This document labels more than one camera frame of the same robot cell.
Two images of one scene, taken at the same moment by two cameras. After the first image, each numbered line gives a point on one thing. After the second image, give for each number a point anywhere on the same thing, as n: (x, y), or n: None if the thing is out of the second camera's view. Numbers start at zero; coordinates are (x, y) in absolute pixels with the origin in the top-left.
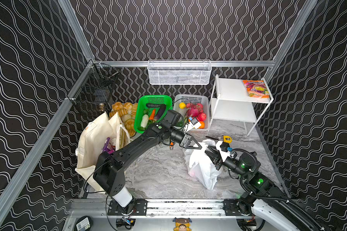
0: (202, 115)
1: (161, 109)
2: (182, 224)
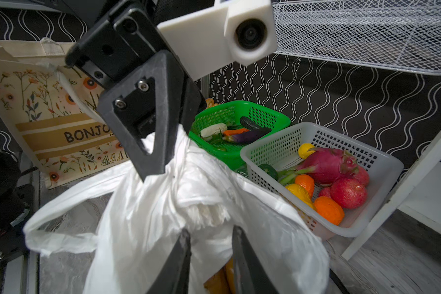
0: (350, 193)
1: (247, 137)
2: None
